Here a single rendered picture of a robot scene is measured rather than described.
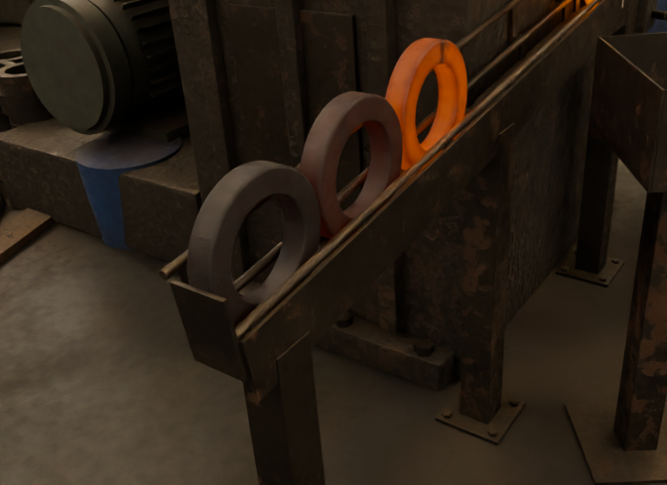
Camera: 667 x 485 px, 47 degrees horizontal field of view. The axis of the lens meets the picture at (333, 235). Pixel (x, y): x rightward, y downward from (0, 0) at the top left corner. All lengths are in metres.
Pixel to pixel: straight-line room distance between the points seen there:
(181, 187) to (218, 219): 1.22
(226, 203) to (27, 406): 1.08
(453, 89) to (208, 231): 0.49
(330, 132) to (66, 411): 1.03
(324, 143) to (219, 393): 0.89
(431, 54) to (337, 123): 0.21
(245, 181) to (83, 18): 1.41
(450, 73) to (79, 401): 1.05
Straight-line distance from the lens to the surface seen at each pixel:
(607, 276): 1.99
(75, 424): 1.66
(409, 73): 0.99
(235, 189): 0.75
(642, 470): 1.48
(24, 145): 2.47
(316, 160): 0.85
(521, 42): 1.41
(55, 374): 1.82
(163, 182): 2.01
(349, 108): 0.88
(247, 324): 0.78
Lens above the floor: 1.03
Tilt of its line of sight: 28 degrees down
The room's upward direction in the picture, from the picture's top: 4 degrees counter-clockwise
